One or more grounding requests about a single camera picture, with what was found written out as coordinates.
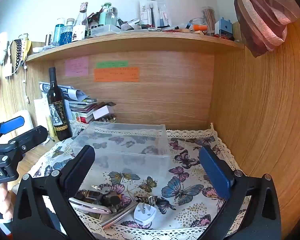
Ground white paper sheet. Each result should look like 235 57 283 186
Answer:
34 97 51 131

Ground black and white beaded strap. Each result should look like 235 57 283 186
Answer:
10 33 32 75

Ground clear glass bottle with tag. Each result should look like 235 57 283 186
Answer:
72 2 89 41

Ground jar of wooden sticks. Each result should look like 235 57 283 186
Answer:
201 6 217 36

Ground white cable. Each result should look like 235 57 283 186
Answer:
22 64 31 103

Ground small dark bottle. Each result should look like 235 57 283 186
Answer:
117 17 135 31

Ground clear water bottle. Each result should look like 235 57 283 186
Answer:
106 7 118 27

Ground person's left hand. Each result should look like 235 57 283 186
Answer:
0 181 15 222

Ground teal liquid bottle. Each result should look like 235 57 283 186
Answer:
53 18 66 44

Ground green paper note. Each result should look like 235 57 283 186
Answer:
96 60 129 69

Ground rose gold metal tube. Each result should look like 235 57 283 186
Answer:
101 202 138 229

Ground pink gauze cloth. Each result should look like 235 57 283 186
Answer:
233 0 298 58

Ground toothbrush package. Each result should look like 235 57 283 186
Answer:
147 0 172 28

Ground wooden shelf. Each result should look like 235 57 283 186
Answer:
26 31 246 62

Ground orange paper note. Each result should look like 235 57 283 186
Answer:
93 67 140 83

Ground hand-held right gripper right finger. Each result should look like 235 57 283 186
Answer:
195 145 282 240

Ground pink sticky note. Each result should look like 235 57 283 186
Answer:
65 57 89 78

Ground blue patterned bottle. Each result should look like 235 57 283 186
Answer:
61 18 76 43

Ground clear plastic storage box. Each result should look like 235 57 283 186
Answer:
70 121 171 178

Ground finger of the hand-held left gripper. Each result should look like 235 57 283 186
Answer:
0 126 48 156
0 116 25 140

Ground blue pencil sharpener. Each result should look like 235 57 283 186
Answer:
214 17 234 37

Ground clear plastic container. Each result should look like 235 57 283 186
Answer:
90 24 122 37

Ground pink oval case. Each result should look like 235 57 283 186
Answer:
68 197 112 215

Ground mint green bottle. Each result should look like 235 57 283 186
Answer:
98 2 112 28

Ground small white box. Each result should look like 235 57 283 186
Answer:
92 105 112 120

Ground stack of books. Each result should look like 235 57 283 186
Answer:
69 96 98 124

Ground white paper package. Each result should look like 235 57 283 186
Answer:
139 0 151 26

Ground round glass jar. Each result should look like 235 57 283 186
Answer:
189 17 208 33

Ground bunch of keys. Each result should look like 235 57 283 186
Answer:
91 184 122 213

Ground brown tortoiseshell hair clip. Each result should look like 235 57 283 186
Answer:
76 189 102 201

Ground white plug adapter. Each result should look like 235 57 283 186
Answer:
133 201 157 226

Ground butterfly print lace tablecloth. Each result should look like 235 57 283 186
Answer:
27 122 253 240

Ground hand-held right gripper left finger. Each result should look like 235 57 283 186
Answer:
12 145 95 240

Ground dark wine bottle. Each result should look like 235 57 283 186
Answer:
47 67 73 142

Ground rolled printed papers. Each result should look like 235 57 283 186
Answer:
39 81 87 103

